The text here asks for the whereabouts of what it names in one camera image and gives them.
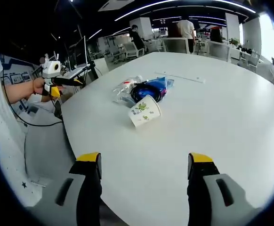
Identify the paper cup with green print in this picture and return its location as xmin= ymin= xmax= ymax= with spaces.
xmin=128 ymin=94 xmax=162 ymax=128

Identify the white keyboard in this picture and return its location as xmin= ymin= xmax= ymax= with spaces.
xmin=63 ymin=66 xmax=91 ymax=80

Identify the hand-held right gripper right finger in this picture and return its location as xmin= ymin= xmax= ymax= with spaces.
xmin=187 ymin=152 xmax=265 ymax=226

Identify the blue plastic packet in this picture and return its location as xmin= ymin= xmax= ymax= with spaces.
xmin=148 ymin=77 xmax=175 ymax=95

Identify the person's left hand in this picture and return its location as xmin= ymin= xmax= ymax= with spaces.
xmin=32 ymin=77 xmax=46 ymax=95

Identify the computer monitor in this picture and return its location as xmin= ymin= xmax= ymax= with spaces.
xmin=73 ymin=35 xmax=91 ymax=69

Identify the clear plastic bag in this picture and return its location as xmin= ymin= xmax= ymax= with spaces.
xmin=112 ymin=75 xmax=144 ymax=109

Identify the white table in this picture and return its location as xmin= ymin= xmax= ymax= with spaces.
xmin=60 ymin=51 xmax=274 ymax=226

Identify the white ruler strip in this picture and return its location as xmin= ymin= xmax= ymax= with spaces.
xmin=153 ymin=70 xmax=206 ymax=84

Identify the white office chair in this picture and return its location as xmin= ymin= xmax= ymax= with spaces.
xmin=161 ymin=38 xmax=190 ymax=54
xmin=123 ymin=42 xmax=145 ymax=60
xmin=207 ymin=40 xmax=231 ymax=63
xmin=247 ymin=52 xmax=262 ymax=72

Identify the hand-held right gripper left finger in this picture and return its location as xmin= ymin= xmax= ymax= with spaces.
xmin=26 ymin=152 xmax=102 ymax=226

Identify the potted green plant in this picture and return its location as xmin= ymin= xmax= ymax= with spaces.
xmin=228 ymin=37 xmax=242 ymax=47

